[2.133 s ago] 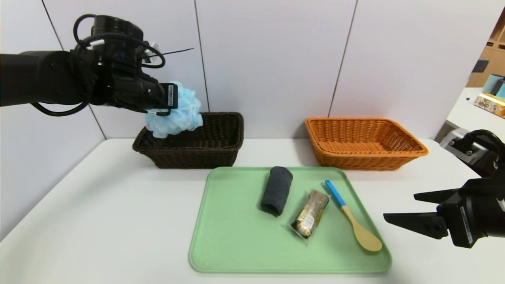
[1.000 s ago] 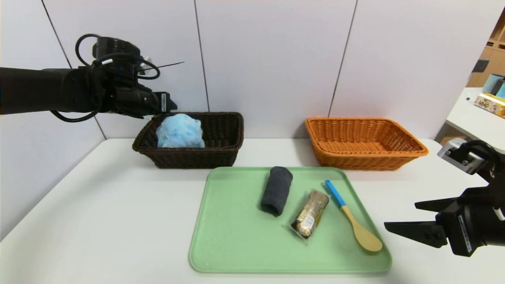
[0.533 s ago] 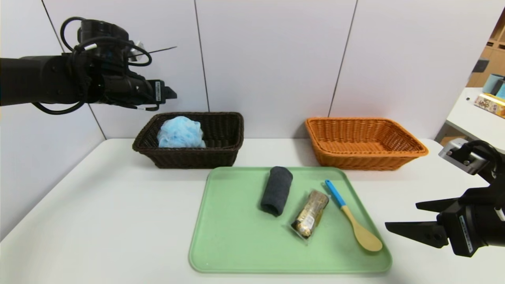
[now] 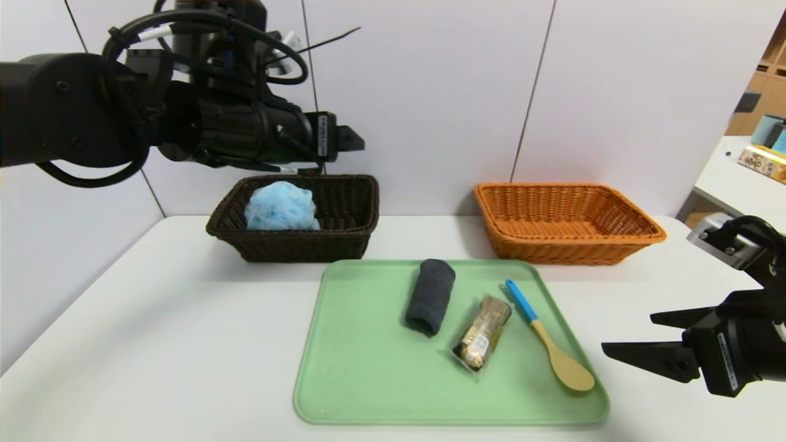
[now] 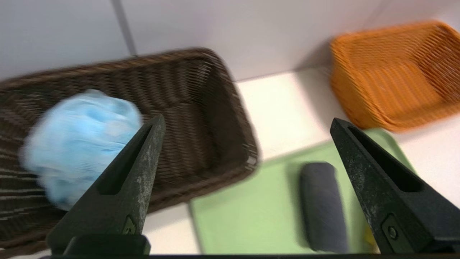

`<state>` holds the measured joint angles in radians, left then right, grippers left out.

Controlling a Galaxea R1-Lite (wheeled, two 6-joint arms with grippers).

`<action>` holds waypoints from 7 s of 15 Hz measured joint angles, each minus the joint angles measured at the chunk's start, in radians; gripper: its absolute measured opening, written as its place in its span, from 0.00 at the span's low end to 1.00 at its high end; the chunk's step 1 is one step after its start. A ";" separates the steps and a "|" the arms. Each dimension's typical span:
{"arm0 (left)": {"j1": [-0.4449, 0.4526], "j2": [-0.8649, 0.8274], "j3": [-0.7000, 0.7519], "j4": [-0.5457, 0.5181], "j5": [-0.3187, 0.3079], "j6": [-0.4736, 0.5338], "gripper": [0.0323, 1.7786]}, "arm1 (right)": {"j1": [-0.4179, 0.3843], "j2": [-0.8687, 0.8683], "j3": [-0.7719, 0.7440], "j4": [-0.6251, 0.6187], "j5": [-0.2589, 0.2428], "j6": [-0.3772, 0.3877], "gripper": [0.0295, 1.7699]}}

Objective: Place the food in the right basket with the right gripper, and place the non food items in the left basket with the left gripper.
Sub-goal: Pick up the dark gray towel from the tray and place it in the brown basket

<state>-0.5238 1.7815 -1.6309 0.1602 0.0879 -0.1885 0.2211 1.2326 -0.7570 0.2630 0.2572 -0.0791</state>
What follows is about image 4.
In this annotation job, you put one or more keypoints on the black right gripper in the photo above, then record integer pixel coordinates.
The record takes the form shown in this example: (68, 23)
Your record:
(719, 360)

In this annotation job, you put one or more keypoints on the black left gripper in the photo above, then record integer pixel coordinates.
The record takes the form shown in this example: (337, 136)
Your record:
(325, 137)

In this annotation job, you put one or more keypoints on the light blue bath loofah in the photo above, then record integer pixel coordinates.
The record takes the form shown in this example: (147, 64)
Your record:
(279, 205)

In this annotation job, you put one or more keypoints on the dark grey towel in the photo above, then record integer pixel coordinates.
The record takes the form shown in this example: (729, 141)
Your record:
(430, 294)

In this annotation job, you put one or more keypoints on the clear-wrapped brown snack packet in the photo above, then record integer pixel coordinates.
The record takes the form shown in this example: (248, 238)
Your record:
(482, 334)

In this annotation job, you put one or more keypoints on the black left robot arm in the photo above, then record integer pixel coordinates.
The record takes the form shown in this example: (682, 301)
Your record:
(61, 110)

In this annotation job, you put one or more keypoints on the dark brown wicker basket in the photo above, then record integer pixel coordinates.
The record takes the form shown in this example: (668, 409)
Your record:
(344, 239)

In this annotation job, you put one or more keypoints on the orange wicker basket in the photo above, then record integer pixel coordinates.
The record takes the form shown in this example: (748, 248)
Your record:
(565, 239)

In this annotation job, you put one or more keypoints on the black zip tie tail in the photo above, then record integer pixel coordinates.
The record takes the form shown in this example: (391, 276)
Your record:
(334, 38)

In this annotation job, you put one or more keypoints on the white office table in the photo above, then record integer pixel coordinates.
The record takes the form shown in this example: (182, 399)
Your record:
(731, 178)

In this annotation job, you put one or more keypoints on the yellow printed snack box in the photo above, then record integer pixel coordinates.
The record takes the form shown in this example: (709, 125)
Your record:
(764, 162)

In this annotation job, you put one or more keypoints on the blue cup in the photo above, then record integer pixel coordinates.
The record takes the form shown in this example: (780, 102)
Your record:
(764, 129)

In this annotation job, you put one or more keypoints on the light green plastic tray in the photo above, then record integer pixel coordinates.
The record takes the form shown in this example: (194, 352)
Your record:
(368, 368)

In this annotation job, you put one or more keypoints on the dark grey box on shelf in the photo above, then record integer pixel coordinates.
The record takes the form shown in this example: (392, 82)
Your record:
(747, 102)

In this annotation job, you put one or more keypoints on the wooden shelf unit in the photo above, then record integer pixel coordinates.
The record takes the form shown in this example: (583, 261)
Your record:
(770, 92)

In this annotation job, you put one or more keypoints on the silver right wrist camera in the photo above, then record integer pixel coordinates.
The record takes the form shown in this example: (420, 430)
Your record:
(718, 242)

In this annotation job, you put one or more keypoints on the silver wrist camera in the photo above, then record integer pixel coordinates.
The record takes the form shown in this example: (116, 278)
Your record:
(288, 46)
(718, 242)

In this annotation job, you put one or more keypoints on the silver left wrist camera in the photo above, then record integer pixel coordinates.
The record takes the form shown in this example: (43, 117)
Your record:
(288, 46)

